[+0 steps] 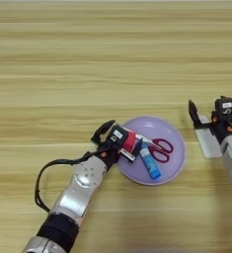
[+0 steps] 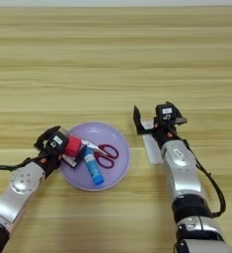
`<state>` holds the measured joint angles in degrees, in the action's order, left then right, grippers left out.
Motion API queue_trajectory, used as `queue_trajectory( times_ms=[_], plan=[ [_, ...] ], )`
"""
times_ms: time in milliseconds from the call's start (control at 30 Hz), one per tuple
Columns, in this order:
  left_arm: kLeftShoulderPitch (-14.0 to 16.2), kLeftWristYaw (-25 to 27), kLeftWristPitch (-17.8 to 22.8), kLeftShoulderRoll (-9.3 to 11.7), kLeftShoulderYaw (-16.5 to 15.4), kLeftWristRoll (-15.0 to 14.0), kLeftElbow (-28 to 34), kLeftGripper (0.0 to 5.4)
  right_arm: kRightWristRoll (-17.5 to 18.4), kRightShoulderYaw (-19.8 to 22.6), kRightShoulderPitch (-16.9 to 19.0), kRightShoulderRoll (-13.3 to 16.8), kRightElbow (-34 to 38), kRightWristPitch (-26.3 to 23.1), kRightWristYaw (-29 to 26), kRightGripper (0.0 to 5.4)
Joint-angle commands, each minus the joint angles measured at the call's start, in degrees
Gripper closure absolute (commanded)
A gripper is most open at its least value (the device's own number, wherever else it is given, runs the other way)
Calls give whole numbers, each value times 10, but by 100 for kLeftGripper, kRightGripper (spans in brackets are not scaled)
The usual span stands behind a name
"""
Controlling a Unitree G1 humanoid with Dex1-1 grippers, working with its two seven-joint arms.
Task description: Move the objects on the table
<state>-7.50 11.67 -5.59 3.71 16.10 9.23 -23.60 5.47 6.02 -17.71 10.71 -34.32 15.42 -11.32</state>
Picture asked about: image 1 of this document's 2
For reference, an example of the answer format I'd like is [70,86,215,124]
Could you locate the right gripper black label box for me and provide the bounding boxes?
[214,96,232,116]

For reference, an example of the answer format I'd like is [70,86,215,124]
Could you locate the red-handled scissors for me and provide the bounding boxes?
[135,132,174,164]

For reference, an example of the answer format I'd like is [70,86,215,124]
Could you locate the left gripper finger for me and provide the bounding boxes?
[90,120,116,145]
[132,139,144,158]

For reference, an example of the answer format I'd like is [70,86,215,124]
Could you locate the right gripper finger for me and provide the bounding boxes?
[188,99,202,127]

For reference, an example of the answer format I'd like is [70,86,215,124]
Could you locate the white rectangular box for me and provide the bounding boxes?
[193,115,223,159]

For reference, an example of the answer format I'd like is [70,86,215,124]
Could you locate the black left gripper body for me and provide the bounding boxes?
[97,139,136,167]

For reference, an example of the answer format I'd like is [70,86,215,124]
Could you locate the round purple plate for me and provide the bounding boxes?
[116,116,187,186]

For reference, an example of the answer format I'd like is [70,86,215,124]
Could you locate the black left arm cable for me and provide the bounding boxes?
[34,149,106,213]

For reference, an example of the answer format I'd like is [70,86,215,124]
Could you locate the blue glue stick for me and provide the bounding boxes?
[138,141,162,181]

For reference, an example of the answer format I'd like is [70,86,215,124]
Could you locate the red cube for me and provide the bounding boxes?
[121,130,137,153]

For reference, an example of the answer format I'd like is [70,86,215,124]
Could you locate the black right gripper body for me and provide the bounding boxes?
[195,112,232,144]

